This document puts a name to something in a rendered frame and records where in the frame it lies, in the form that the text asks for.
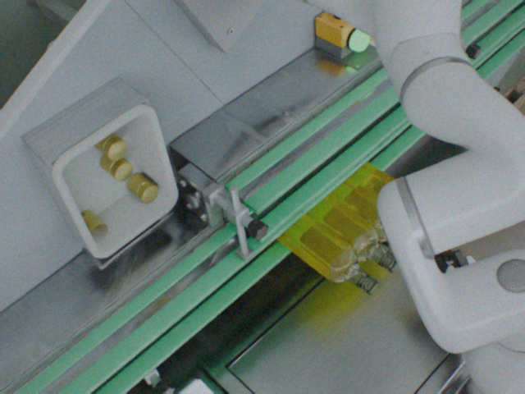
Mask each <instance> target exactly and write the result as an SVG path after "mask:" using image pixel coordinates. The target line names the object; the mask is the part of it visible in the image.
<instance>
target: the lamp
mask: <svg viewBox="0 0 525 394"><path fill-rule="evenodd" d="M369 40H370V36H368V35H366V34H364V33H362V32H361V31H358V30H356V29H352V30H351V31H350V32H349V34H348V37H347V39H346V45H347V48H350V49H352V50H354V51H356V52H361V51H363V50H364V49H365V48H366V47H367V46H368V43H369Z"/></svg>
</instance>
